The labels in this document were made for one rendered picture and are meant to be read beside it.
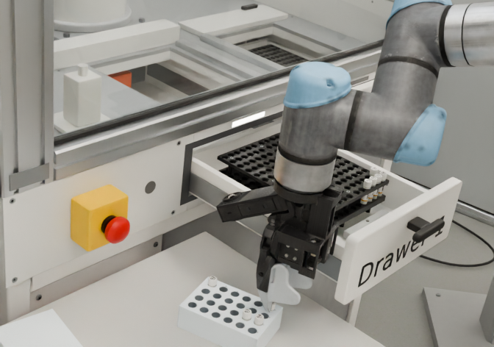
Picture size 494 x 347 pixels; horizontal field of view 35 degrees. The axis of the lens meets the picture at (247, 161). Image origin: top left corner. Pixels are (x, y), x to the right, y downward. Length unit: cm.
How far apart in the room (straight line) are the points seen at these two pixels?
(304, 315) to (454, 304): 142
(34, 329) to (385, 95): 56
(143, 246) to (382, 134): 53
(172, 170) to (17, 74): 35
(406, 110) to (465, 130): 212
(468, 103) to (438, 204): 178
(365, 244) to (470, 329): 142
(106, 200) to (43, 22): 27
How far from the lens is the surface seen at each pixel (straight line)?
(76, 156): 111
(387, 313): 252
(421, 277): 272
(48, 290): 122
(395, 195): 134
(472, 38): 96
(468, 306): 259
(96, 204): 112
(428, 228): 118
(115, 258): 128
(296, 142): 95
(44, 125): 106
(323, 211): 100
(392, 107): 94
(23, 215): 110
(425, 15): 99
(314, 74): 94
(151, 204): 125
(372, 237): 111
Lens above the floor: 150
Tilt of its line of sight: 28 degrees down
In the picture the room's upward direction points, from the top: 7 degrees clockwise
